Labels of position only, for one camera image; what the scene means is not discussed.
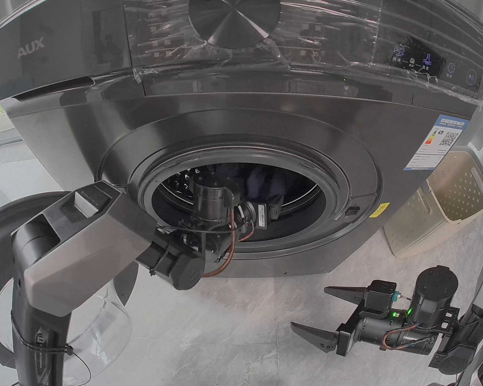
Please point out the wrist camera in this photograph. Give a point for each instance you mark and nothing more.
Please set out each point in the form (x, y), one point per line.
(263, 215)
(380, 296)

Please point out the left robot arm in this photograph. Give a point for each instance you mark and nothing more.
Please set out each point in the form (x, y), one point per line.
(88, 235)

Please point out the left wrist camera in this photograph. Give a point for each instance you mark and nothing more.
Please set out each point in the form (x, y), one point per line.
(263, 215)

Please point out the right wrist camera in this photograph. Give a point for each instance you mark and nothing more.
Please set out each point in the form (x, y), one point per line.
(380, 296)

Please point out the heap of dark clothes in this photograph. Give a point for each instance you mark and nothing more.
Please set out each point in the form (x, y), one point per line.
(265, 183)

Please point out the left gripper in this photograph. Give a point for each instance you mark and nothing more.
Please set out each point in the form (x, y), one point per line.
(249, 211)

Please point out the grey washing machine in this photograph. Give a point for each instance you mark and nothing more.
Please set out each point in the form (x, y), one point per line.
(233, 127)

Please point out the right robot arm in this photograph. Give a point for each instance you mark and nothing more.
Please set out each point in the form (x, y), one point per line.
(434, 296)

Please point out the cream laundry basket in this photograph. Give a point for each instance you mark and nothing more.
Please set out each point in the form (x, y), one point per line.
(446, 207)

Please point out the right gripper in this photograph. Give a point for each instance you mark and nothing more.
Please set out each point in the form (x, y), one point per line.
(370, 332)

